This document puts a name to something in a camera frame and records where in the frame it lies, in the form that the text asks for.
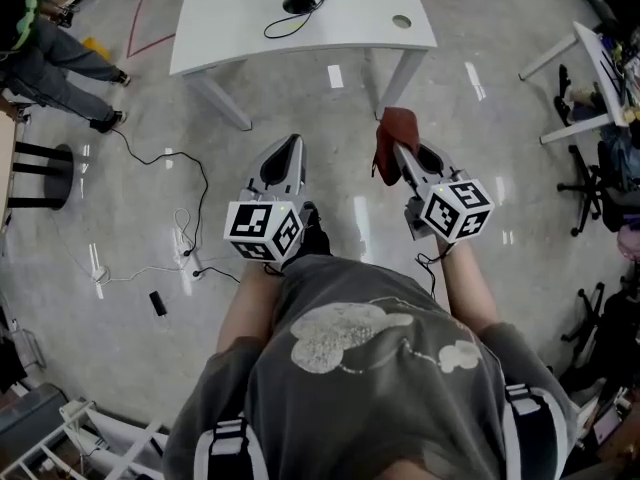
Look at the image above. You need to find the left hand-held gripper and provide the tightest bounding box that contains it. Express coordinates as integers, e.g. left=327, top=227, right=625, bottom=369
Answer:
left=223, top=134, right=318, bottom=270

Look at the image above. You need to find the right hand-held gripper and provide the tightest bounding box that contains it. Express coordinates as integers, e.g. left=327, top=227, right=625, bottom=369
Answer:
left=392, top=140, right=496, bottom=244

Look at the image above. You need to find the dark red cloth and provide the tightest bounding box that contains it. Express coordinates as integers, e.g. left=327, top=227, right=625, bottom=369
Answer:
left=372, top=106, right=421, bottom=188

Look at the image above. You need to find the person's left forearm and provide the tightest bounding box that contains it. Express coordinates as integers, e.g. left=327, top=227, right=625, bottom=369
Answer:
left=215, top=260, right=286, bottom=354

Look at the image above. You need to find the person's right forearm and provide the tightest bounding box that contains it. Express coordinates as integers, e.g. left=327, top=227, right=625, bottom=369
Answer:
left=435, top=237, right=501, bottom=337

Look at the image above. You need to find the person's left black shoe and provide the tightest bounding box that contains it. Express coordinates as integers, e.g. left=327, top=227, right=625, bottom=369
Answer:
left=299, top=200, right=334, bottom=259

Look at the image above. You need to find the white power strip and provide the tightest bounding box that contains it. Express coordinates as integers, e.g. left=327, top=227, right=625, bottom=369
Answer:
left=177, top=245, right=206, bottom=282

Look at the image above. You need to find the black office chair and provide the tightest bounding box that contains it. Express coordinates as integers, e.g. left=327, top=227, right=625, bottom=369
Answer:
left=560, top=281, right=640, bottom=369
left=556, top=140, right=640, bottom=239

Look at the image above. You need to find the white side table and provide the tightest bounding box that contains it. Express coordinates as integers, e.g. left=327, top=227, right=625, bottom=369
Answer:
left=518, top=20, right=640, bottom=145

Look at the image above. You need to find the yellow plastic floor sign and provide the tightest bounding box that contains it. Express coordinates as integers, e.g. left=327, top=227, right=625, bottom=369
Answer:
left=82, top=36, right=112, bottom=62

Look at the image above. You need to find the person's grey printed shirt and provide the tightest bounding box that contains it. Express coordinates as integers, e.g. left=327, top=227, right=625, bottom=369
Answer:
left=162, top=253, right=584, bottom=480

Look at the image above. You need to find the white shelf rack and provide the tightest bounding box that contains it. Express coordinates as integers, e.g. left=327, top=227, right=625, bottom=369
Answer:
left=0, top=397, right=171, bottom=480

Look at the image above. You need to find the grey bin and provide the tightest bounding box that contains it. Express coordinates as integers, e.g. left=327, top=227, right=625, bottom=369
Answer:
left=0, top=382, right=69, bottom=452

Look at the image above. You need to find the long black floor cable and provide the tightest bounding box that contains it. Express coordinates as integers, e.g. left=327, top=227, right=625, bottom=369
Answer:
left=110, top=126, right=210, bottom=258

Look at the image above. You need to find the short black floor cable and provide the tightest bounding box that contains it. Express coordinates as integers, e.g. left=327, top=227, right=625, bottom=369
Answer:
left=193, top=266, right=242, bottom=285

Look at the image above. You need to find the white cable with adapter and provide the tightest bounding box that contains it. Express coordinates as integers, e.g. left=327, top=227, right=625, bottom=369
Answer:
left=89, top=207, right=194, bottom=285

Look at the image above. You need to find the black white shoulder strap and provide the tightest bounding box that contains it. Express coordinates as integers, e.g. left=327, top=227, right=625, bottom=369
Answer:
left=502, top=382, right=571, bottom=480
left=193, top=417, right=269, bottom=480

